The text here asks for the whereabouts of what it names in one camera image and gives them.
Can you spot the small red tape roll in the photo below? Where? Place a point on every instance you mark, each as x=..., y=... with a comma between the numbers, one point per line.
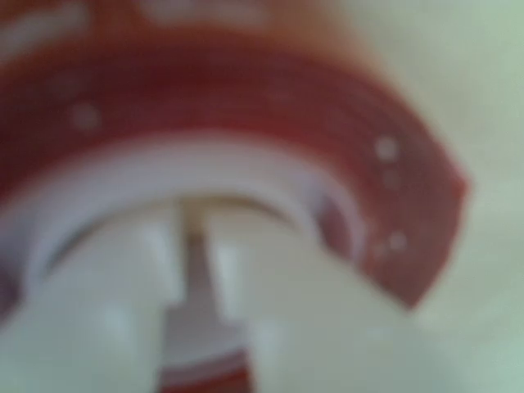
x=245, y=90

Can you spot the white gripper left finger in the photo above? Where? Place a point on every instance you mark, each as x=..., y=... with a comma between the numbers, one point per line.
x=102, y=327

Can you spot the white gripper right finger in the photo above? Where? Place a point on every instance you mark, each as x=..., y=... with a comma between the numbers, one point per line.
x=307, y=327

